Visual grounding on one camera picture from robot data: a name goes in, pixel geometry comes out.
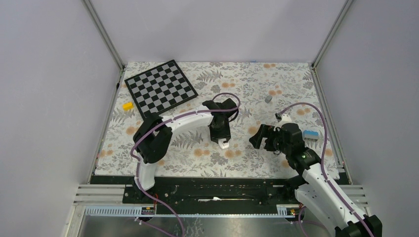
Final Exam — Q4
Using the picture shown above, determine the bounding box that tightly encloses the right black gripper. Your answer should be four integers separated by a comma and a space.
248, 124, 291, 155

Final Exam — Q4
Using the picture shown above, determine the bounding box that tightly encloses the white earbud charging case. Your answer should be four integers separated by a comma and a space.
218, 139, 230, 150

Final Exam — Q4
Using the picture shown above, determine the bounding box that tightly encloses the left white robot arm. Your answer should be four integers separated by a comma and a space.
130, 99, 240, 203

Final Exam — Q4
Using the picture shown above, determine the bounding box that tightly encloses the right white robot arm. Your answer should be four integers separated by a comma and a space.
249, 123, 383, 237

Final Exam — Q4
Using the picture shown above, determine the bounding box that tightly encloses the small grey block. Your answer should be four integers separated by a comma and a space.
264, 95, 273, 104

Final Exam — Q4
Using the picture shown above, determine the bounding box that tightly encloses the blue grey block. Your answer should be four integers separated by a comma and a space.
302, 130, 320, 141

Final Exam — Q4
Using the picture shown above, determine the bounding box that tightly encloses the black white checkerboard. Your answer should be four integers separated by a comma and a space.
125, 60, 198, 119

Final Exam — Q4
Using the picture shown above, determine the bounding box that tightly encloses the yellow block far left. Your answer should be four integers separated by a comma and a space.
123, 102, 134, 111

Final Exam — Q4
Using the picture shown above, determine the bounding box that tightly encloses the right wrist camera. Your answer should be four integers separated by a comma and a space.
275, 113, 292, 127

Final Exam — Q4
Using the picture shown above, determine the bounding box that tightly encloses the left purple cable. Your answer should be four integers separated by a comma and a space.
130, 92, 241, 237

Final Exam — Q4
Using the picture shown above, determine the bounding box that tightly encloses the white slotted cable duct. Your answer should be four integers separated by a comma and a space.
85, 205, 305, 219

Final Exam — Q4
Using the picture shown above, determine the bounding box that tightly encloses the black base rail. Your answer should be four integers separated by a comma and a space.
90, 176, 351, 216

